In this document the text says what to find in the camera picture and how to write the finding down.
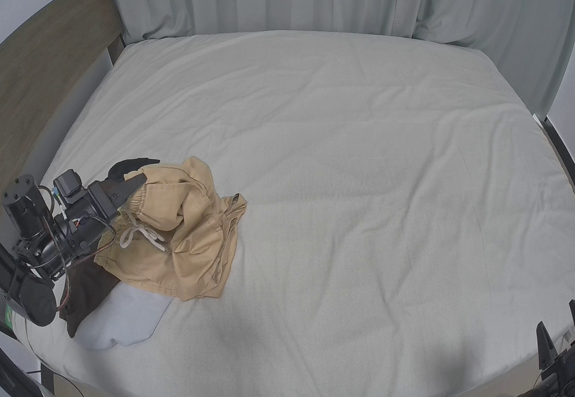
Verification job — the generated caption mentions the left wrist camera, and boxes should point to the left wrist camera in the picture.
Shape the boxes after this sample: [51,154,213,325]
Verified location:
[52,169,86,210]

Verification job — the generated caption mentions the beige shorts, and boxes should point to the beige shorts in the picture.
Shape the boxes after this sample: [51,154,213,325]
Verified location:
[93,155,249,302]

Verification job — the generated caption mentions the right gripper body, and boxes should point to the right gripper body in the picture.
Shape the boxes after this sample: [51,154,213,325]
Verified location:
[538,340,575,389]

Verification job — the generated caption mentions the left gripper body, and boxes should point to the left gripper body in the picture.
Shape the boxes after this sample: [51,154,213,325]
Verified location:
[62,179,120,254]

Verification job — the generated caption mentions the white garment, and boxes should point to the white garment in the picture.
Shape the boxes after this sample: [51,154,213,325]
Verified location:
[74,280,174,351]

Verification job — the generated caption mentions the bed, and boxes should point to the bed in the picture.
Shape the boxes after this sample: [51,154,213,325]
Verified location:
[0,0,575,397]

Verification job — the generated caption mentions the black garment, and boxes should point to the black garment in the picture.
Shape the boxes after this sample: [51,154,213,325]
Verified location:
[108,156,161,183]

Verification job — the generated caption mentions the brown garment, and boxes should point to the brown garment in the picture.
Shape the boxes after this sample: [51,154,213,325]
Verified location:
[58,250,121,339]

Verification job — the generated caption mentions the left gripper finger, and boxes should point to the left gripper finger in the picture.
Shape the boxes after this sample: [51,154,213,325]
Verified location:
[113,173,148,209]

